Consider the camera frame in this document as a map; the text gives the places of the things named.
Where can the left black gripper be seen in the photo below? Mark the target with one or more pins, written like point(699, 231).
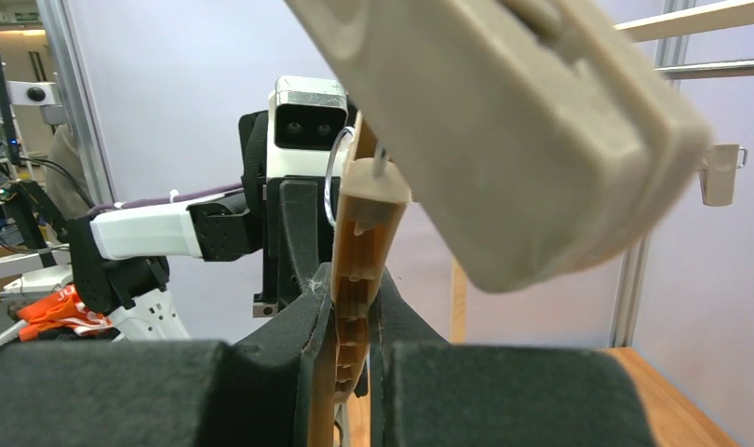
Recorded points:
point(296, 237)

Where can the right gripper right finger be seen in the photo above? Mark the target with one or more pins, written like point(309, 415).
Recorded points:
point(426, 391)

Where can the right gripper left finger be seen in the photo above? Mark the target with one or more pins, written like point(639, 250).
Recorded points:
point(273, 388)

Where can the beige clip hanger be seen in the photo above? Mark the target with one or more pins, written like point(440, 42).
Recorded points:
point(717, 173)
point(394, 58)

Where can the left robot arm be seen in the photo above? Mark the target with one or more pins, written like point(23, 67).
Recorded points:
point(120, 257)

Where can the wooden clothes rack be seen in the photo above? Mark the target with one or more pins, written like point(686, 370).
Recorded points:
point(574, 144)

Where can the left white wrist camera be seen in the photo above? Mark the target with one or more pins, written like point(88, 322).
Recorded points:
point(305, 116)

